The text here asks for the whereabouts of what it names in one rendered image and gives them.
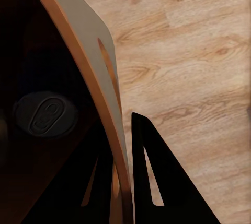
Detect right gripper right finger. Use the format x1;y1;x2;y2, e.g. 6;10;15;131
131;112;220;224

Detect trash can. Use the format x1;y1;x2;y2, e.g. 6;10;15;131
0;0;134;224

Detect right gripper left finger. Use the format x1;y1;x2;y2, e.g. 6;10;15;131
21;117;113;224

